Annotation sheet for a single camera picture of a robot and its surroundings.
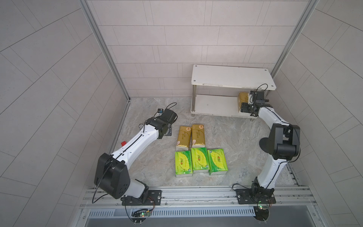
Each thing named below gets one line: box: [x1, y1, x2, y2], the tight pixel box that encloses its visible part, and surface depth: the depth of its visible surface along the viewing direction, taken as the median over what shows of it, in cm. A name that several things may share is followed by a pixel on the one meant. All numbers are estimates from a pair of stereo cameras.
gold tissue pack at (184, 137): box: [175, 125, 192, 152], surface depth 88 cm
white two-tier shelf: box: [190, 64, 277, 119], surface depth 90 cm
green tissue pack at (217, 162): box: [207, 148, 229, 176], surface depth 79 cm
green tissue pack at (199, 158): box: [190, 147, 210, 174], surface depth 80 cm
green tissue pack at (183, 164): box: [174, 150, 193, 178], surface depth 79 cm
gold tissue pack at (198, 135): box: [191, 124, 206, 148], surface depth 89 cm
